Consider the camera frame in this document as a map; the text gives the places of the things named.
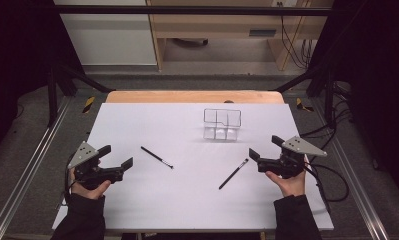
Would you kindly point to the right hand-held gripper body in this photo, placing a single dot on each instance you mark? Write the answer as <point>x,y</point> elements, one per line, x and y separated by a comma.
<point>288,165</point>

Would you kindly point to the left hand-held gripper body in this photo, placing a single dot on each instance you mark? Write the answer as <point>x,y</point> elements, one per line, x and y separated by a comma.
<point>93,175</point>

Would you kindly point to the thin black makeup brush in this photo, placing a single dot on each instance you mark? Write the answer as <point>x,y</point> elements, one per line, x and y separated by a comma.
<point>233,174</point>
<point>156,157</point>

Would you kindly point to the clear acrylic organizer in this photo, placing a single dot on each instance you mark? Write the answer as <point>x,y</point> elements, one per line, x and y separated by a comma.
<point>222,125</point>

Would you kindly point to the person's left hand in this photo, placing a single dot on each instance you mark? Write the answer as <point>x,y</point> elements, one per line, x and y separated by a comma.
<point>87,193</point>

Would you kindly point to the person's right hand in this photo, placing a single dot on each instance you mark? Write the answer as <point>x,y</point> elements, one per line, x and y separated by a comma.
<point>292,186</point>

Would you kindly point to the yellow and black tape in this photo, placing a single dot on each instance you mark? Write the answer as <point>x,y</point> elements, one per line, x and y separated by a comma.
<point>300,105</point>
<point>89,104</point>

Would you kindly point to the black metal stand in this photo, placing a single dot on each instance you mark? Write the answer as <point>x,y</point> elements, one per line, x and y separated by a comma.
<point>53,96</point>
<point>328,93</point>

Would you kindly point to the light wooden table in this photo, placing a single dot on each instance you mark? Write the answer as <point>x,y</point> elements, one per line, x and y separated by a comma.
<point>193,97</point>

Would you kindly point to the white cabinet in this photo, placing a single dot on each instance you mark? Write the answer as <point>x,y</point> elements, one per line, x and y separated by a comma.
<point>110,36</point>

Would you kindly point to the black curtain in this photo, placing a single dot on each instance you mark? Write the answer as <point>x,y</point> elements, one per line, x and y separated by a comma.
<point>17,60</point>
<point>373,66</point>

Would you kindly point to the light wooden desk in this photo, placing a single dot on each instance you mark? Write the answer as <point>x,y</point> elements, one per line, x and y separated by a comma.
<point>217,25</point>

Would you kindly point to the black horizontal bar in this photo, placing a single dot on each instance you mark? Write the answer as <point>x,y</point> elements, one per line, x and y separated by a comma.
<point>187,10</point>

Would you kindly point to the aluminium rail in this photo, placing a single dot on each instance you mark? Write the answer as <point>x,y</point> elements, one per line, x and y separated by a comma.
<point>350,166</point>
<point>33,156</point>

